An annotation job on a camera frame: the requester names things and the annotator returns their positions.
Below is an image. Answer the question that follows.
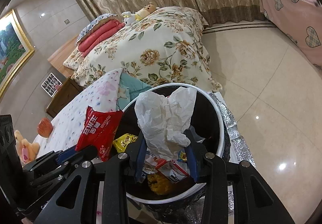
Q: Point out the teal blanket edge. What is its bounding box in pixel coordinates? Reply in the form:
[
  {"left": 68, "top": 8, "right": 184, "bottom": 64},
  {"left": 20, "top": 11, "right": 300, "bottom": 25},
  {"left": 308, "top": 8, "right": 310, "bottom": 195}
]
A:
[{"left": 116, "top": 72, "right": 152, "bottom": 110}]

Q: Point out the floral pillow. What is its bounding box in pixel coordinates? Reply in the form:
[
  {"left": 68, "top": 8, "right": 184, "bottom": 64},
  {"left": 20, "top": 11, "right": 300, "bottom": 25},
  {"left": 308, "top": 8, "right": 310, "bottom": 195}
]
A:
[{"left": 63, "top": 47, "right": 84, "bottom": 71}]

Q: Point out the gold framed landscape painting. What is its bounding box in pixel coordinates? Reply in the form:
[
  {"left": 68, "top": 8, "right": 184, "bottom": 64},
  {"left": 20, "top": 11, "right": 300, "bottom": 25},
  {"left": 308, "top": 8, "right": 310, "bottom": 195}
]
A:
[{"left": 0, "top": 10, "right": 34, "bottom": 96}]

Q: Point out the wooden nightstand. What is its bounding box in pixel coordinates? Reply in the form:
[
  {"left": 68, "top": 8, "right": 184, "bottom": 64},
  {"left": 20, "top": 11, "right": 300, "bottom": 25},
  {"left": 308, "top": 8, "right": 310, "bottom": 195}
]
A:
[{"left": 46, "top": 77, "right": 83, "bottom": 118}]

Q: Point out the floral quilt bed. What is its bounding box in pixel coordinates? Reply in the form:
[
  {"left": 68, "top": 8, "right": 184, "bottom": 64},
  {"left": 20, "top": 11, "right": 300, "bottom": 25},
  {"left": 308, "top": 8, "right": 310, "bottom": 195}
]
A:
[{"left": 72, "top": 6, "right": 222, "bottom": 92}]

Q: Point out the red apple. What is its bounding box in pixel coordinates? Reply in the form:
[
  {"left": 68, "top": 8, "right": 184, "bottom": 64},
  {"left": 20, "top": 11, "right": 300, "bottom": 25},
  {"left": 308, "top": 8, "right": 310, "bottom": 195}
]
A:
[{"left": 37, "top": 118, "right": 54, "bottom": 138}]

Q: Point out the tan dog plush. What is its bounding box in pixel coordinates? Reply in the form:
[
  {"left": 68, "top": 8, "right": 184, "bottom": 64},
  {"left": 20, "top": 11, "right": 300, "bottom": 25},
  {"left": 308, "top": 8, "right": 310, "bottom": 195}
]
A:
[{"left": 135, "top": 2, "right": 159, "bottom": 21}]

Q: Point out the white rabbit plush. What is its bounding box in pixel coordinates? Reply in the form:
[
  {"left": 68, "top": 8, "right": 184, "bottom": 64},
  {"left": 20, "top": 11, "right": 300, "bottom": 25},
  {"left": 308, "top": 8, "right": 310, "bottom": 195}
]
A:
[{"left": 122, "top": 11, "right": 137, "bottom": 26}]

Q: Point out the beige teddy bear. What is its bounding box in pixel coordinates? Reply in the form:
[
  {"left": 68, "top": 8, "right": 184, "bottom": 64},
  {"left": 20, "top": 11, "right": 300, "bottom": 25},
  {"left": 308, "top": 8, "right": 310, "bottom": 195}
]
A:
[{"left": 14, "top": 130, "right": 40, "bottom": 165}]

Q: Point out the red folded blanket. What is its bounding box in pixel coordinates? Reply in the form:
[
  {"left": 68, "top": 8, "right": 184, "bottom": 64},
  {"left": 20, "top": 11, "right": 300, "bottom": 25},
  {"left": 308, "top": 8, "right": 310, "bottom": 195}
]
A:
[{"left": 78, "top": 19, "right": 125, "bottom": 57}]

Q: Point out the blue dotted pillow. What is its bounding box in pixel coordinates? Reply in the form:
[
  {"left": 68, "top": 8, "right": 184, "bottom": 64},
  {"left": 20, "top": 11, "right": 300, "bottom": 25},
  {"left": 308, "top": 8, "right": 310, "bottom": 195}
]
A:
[{"left": 75, "top": 13, "right": 120, "bottom": 45}]

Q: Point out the red white cigarette box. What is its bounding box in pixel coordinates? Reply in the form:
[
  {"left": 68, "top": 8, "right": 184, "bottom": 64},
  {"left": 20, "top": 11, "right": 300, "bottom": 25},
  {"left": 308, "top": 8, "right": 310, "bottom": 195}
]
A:
[{"left": 142, "top": 151, "right": 190, "bottom": 184}]

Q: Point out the orange foam fruit net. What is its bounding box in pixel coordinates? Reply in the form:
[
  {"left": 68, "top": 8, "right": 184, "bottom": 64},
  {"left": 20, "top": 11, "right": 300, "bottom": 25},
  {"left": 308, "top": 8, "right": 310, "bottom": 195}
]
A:
[{"left": 147, "top": 173, "right": 176, "bottom": 196}]

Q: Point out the pink heart cloth cover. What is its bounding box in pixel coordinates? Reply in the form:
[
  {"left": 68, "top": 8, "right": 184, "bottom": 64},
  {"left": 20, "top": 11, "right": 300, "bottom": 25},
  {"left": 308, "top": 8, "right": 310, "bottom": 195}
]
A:
[{"left": 259, "top": 0, "right": 321, "bottom": 70}]

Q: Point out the photo collage frame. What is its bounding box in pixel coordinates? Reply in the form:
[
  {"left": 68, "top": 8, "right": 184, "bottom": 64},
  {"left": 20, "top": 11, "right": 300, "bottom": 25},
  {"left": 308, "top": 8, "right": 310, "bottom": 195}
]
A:
[{"left": 41, "top": 73, "right": 62, "bottom": 98}]

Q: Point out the yellow snack packet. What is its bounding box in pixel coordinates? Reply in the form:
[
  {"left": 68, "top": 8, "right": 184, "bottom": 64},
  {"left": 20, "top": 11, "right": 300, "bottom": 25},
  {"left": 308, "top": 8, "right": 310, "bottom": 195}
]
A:
[{"left": 112, "top": 133, "right": 138, "bottom": 153}]

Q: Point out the white tissue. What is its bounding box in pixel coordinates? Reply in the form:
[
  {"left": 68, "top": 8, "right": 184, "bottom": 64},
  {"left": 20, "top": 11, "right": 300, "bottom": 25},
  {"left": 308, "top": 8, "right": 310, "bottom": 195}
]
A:
[{"left": 134, "top": 86, "right": 197, "bottom": 161}]

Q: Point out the white dotted bed sheet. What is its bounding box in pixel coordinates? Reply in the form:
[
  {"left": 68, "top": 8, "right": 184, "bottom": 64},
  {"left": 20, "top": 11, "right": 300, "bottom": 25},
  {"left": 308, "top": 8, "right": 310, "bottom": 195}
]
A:
[{"left": 34, "top": 68, "right": 123, "bottom": 157}]

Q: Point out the wooden headboard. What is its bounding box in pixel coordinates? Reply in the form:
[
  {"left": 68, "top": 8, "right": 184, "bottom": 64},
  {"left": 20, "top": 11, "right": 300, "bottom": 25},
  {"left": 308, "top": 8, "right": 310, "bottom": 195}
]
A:
[{"left": 47, "top": 36, "right": 77, "bottom": 78}]

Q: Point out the black white trash bin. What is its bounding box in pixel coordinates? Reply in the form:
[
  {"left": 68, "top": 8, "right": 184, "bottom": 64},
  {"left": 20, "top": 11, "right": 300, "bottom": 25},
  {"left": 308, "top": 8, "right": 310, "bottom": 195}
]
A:
[{"left": 115, "top": 83, "right": 227, "bottom": 204}]

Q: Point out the red snack bag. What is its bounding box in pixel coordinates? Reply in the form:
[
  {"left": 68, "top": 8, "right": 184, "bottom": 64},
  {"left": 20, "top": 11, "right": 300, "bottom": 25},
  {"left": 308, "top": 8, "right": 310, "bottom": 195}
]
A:
[{"left": 75, "top": 106, "right": 123, "bottom": 162}]

